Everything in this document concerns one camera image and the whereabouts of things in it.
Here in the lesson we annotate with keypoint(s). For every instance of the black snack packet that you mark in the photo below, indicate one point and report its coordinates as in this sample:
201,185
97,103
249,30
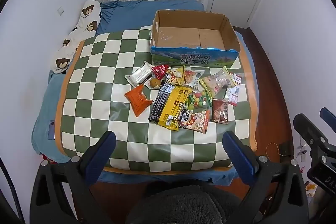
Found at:
158,104

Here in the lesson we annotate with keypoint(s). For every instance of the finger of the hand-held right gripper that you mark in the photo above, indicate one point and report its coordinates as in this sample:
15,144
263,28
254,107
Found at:
328,116
305,125

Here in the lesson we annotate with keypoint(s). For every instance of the red triangular snack packet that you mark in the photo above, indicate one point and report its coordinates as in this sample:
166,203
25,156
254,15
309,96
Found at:
160,70

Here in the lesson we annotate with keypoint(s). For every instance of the white translucent snack packet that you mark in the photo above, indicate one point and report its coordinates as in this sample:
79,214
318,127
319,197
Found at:
140,75

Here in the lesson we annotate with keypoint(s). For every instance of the blue bedsheet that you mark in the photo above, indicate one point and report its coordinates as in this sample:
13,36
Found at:
44,108

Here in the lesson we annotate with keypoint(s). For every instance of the white round-print snack packet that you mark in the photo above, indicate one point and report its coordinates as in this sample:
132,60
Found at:
193,79

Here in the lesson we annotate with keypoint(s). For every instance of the yellow panda snack packet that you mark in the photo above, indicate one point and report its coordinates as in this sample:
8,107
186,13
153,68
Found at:
175,76

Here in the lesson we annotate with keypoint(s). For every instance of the red white snack packet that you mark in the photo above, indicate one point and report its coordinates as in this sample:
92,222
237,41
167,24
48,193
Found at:
237,79
233,96

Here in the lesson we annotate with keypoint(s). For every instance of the green white checkered mat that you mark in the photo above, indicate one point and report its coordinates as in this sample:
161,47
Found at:
105,56

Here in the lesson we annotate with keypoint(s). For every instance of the round brown pastry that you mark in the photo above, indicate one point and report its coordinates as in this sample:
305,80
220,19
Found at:
153,83

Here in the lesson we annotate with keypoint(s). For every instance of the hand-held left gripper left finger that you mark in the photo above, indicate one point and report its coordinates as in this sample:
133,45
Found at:
101,154

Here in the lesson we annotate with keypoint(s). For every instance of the brown red snack packet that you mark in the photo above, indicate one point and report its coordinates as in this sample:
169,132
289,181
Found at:
220,111

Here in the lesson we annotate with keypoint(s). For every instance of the orange panda snack packet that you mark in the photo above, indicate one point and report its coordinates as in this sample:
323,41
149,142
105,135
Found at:
197,121

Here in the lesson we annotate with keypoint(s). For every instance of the grey fuzzy cloth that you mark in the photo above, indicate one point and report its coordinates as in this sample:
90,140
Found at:
183,205

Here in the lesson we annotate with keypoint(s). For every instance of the cardboard box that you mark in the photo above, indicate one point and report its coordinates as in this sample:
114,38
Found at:
183,37

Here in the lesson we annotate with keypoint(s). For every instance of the green candy packet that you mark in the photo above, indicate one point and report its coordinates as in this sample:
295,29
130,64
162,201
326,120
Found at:
198,102

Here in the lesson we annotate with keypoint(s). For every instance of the bear print pillow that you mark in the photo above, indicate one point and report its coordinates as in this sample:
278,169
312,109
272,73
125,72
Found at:
86,27

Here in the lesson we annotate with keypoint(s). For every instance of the orange thread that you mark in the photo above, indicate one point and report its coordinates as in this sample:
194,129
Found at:
278,153

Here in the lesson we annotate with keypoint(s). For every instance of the white wall socket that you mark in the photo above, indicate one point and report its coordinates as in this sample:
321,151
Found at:
61,11

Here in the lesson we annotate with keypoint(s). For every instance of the blue phone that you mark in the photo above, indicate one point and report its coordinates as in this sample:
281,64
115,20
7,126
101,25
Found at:
51,129

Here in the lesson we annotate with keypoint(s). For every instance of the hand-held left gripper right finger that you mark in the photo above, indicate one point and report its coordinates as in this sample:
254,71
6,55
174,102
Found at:
240,158

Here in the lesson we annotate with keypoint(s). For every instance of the clear yellow-edged snack packet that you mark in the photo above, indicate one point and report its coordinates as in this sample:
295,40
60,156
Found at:
216,81

